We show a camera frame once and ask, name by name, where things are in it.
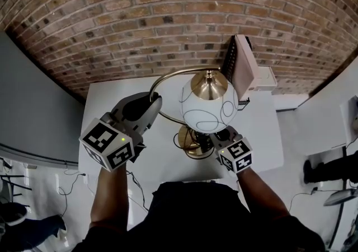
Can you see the black perforated file holder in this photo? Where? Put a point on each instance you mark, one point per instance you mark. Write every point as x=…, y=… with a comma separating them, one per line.
x=230, y=60

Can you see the person's left forearm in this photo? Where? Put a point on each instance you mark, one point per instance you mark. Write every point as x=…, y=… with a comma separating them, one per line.
x=112, y=197

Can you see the white desk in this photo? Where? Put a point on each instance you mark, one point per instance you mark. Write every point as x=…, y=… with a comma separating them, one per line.
x=106, y=94

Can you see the person's black clothing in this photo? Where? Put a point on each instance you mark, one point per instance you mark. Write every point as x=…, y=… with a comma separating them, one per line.
x=201, y=223

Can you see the white round stool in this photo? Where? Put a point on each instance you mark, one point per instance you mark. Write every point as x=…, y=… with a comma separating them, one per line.
x=12, y=215

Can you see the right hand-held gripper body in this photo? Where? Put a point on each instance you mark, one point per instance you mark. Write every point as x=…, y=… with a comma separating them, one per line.
x=236, y=155

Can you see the black tripod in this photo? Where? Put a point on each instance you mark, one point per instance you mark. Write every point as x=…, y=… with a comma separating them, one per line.
x=14, y=185

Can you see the white power strip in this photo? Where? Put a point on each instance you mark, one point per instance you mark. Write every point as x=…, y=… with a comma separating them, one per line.
x=86, y=180

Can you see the grey chair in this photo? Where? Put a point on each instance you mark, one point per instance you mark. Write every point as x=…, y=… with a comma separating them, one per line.
x=341, y=197

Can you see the black power adapter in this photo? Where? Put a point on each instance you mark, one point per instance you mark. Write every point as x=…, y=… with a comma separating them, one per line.
x=314, y=190

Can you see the white cabinet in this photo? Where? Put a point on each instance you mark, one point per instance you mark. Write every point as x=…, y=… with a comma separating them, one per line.
x=349, y=125

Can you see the white flat box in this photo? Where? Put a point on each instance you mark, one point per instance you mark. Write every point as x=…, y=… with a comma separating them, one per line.
x=265, y=77

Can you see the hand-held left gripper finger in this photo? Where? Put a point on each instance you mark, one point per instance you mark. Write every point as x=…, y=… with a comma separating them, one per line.
x=155, y=113
x=134, y=109

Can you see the grey refrigerator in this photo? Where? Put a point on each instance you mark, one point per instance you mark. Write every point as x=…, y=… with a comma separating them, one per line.
x=33, y=99

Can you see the white globe arc lamp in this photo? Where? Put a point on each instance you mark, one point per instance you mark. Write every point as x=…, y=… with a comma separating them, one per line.
x=207, y=105

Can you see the person's right forearm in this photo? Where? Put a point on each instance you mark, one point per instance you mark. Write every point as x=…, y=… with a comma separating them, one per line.
x=263, y=192

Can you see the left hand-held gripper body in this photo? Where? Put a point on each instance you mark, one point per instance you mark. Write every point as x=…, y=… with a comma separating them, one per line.
x=106, y=144

